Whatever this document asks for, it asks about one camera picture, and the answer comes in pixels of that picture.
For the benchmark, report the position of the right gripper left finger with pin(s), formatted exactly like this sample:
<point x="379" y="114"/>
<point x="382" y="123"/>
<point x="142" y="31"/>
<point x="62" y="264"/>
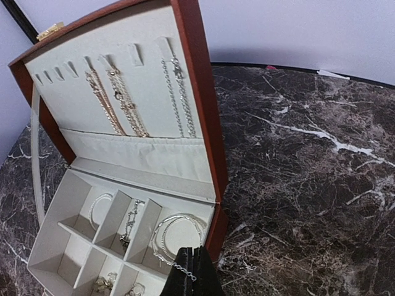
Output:
<point x="179" y="281"/>

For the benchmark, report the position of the red jewelry box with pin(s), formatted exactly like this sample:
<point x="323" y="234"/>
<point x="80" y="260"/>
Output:
<point x="127" y="96"/>

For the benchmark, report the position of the silver pearl open bangle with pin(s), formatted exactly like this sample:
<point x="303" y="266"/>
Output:
<point x="174" y="232"/>

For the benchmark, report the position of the left black frame post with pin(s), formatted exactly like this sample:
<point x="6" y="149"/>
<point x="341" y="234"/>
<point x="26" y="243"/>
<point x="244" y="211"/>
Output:
<point x="21" y="19"/>

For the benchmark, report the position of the thin silver bangle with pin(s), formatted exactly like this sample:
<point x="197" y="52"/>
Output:
<point x="99" y="209"/>

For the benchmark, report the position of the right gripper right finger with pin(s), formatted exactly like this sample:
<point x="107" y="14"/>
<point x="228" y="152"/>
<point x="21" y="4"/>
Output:
<point x="207" y="282"/>

